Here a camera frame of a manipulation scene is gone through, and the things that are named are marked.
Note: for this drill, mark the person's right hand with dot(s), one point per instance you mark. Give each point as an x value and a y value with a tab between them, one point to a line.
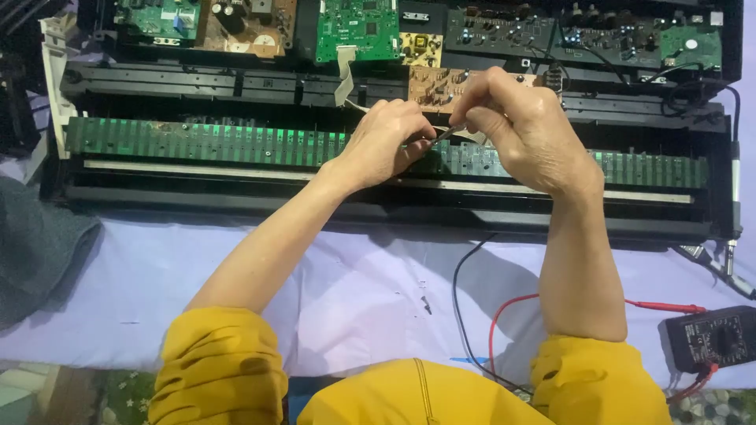
531	136

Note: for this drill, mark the person's left hand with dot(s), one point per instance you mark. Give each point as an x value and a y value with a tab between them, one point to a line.
378	141

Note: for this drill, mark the thin metal tweezers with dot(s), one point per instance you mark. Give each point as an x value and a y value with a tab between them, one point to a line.
449	133

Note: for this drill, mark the small brown circuit board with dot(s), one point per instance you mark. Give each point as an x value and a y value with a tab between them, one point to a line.
431	88

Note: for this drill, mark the small yellow circuit board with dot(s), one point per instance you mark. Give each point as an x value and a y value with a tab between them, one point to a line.
420	49

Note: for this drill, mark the long dark control panel board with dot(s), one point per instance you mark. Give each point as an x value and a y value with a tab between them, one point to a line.
508	35

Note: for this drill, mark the large green main circuit board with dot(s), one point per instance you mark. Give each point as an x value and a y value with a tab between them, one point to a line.
357	29

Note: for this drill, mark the pale lilac cloth sheet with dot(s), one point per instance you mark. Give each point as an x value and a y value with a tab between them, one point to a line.
354	283

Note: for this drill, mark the small dark screw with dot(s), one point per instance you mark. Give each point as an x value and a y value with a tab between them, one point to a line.
426	305

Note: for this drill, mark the brown power supply board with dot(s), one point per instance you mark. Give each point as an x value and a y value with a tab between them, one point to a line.
248	29

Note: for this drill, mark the black multimeter probe lead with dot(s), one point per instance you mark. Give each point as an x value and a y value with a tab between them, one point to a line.
456	295

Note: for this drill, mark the black keyboard chassis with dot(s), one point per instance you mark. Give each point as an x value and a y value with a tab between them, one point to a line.
206	91

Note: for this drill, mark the long silver metal strip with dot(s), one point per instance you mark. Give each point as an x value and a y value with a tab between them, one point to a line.
201	169

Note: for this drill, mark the small green board white disc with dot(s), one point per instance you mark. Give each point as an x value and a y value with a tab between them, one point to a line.
691	47

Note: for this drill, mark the long green key contact board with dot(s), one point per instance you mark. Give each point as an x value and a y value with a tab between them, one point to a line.
195	141

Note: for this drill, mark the red multimeter probe lead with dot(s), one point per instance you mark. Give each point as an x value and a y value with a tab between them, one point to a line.
664	306

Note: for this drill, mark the silver audio jack plug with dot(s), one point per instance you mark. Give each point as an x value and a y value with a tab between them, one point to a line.
717	265

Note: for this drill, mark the blue tape strip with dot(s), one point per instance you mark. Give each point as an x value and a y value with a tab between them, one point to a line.
469	360

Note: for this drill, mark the green circuit board blue connector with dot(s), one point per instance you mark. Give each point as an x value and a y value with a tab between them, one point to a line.
156	17

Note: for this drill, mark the yellow jacket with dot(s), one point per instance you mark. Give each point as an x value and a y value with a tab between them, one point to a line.
413	395

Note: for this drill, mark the black multimeter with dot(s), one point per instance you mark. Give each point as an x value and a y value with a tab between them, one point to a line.
709	339

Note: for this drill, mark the patterned floor mat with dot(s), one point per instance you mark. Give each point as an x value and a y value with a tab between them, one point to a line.
717	407

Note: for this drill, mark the white plastic end cap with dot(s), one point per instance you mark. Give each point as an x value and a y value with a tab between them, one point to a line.
56	71

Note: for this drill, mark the grey towel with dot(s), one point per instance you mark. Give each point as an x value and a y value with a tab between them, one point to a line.
41	254

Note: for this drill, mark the black plastic casing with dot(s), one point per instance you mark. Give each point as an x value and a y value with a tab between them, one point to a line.
17	77

